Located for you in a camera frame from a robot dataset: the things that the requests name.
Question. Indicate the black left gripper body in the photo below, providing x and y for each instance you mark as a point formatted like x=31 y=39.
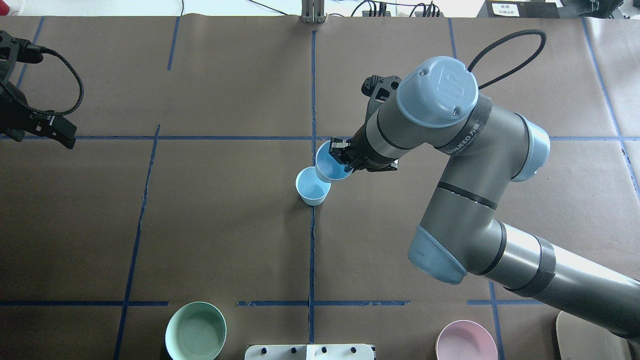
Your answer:
x=11 y=112

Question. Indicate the light blue cup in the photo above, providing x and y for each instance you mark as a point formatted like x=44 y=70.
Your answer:
x=310 y=188
x=327 y=169

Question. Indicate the orange black connector block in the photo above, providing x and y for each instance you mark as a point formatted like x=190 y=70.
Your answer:
x=376 y=9

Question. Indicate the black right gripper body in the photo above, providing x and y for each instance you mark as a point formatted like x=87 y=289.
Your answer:
x=358 y=156

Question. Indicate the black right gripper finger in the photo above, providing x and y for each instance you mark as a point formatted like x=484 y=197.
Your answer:
x=339 y=151

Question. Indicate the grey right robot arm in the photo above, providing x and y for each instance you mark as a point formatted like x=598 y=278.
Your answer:
x=440 y=104

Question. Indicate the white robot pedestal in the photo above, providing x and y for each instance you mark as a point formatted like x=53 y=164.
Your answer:
x=338 y=351

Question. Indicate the cream toaster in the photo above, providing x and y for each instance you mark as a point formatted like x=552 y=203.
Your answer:
x=578 y=339

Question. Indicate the aluminium frame post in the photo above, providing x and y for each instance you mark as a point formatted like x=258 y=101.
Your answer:
x=313 y=11

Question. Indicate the black box with label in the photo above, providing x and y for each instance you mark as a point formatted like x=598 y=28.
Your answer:
x=518 y=9

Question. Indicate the green bowl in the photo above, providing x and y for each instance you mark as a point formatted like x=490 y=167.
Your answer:
x=196 y=331

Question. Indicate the pink bowl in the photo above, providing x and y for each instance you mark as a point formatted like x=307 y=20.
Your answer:
x=465 y=340

